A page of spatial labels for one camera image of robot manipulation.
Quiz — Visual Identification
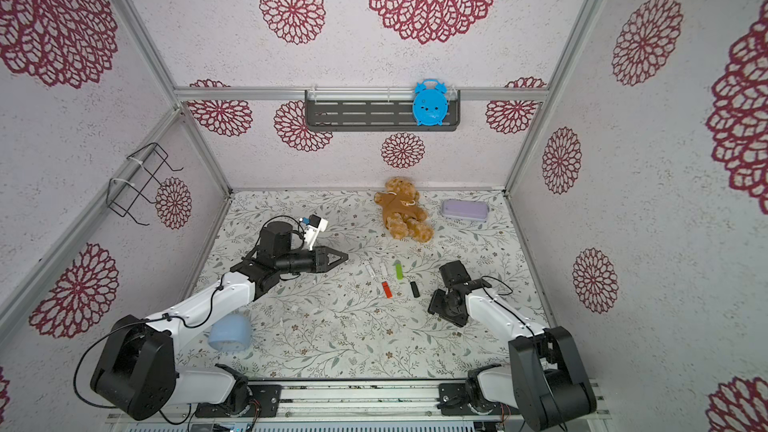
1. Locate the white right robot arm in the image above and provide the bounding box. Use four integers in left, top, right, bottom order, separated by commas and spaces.
428, 261, 597, 431

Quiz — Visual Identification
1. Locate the brown teddy bear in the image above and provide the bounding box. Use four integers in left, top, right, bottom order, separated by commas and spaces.
374, 177, 434, 243

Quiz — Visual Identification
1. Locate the purple rectangular case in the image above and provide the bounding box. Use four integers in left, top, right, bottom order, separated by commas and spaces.
441, 199, 490, 222

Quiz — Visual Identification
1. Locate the grey wall shelf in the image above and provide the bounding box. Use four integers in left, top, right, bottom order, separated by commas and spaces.
304, 90, 461, 133

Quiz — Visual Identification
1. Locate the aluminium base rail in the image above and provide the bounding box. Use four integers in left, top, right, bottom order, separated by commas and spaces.
107, 377, 613, 424

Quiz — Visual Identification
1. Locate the black usb drive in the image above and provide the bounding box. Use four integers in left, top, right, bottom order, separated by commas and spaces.
410, 281, 421, 298

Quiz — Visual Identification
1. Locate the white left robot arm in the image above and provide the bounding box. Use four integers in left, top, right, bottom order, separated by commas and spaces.
90, 215, 348, 420

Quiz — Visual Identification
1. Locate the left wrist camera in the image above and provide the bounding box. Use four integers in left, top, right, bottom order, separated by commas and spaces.
301, 214, 328, 251

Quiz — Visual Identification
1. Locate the red usb drive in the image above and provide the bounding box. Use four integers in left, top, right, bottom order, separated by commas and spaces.
381, 282, 393, 299

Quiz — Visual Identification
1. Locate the black wire wall basket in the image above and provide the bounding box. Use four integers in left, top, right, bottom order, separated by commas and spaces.
105, 142, 183, 227

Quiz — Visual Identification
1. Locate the blue alarm clock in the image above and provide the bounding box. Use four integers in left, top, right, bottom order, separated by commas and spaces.
412, 79, 449, 126

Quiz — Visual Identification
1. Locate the light blue cup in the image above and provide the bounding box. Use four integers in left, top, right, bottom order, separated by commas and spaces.
208, 313, 252, 353

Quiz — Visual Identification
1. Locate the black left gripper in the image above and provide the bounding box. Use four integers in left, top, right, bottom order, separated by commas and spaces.
278, 245, 349, 276

